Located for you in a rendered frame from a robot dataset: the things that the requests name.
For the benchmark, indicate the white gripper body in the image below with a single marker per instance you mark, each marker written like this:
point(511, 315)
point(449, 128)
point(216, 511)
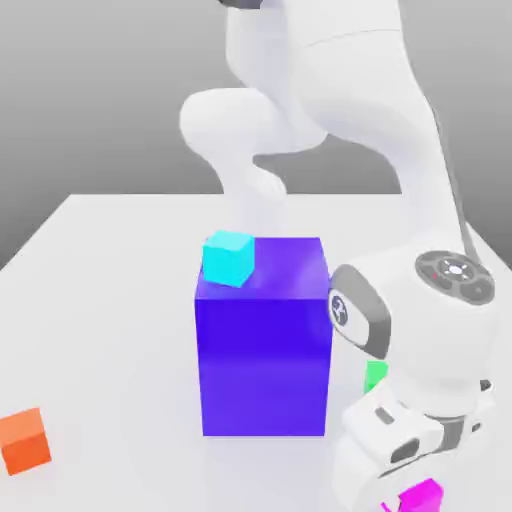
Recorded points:
point(360, 484)

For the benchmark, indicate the small magenta cube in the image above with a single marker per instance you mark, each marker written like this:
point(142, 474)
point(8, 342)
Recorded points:
point(422, 498)

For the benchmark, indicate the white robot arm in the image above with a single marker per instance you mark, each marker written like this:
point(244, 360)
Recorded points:
point(360, 120)

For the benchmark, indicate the small green cube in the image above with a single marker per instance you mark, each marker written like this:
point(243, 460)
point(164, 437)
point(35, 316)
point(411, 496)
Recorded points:
point(374, 374)

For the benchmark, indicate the small cyan cube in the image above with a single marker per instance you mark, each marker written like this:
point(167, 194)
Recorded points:
point(228, 260)

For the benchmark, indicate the small orange cube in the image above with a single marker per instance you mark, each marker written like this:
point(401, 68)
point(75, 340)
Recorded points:
point(24, 442)

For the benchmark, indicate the large blue box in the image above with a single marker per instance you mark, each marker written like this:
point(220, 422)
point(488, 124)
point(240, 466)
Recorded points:
point(262, 360)

